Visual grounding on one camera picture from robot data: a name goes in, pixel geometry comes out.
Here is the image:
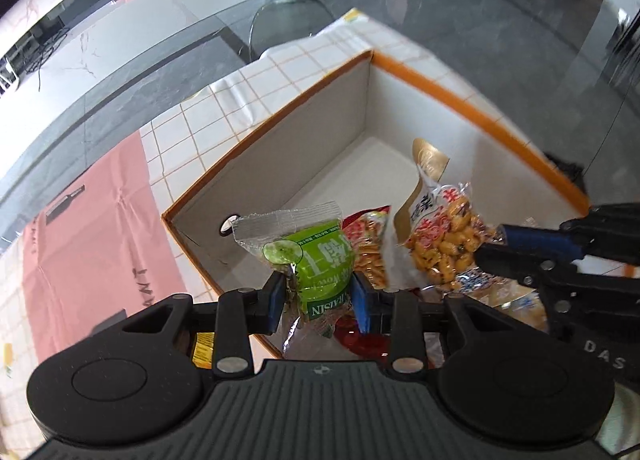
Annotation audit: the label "white blue chips packet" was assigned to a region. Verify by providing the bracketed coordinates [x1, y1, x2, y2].
[450, 271, 549, 334]

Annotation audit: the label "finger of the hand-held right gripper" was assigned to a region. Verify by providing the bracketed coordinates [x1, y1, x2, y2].
[499, 202, 640, 267]
[473, 243, 582, 313]

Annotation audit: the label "black cables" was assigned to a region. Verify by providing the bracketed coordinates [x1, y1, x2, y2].
[19, 28, 72, 77]

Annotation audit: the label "pink paper bag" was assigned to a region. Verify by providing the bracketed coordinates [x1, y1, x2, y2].
[21, 133, 189, 357]

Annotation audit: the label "green raisin packet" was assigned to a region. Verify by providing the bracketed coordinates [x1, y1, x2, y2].
[231, 203, 357, 339]

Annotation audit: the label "white router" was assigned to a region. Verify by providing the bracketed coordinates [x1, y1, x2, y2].
[0, 58, 22, 92]

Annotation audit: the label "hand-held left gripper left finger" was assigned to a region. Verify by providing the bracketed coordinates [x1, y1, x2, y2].
[120, 271, 287, 376]

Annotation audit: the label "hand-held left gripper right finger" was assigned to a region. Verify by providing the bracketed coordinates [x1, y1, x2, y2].
[350, 272, 544, 375]

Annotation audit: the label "white marble tv cabinet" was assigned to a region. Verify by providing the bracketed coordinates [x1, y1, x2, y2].
[0, 0, 275, 108]

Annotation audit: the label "yellow snack packet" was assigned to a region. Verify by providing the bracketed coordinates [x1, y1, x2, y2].
[192, 333, 217, 370]

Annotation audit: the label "teal striped cloth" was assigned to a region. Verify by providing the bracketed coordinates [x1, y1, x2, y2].
[597, 380, 640, 460]

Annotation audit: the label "orange twisted snack packet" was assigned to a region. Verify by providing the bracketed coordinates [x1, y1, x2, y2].
[342, 205, 392, 291]

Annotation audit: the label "red snack packet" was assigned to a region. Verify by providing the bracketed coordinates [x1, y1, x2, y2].
[334, 317, 397, 357]

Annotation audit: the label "orange cardboard box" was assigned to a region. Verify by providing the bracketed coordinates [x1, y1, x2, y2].
[161, 50, 592, 362]

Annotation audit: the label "clear peanut snack packet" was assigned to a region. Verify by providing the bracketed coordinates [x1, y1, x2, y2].
[393, 137, 499, 292]

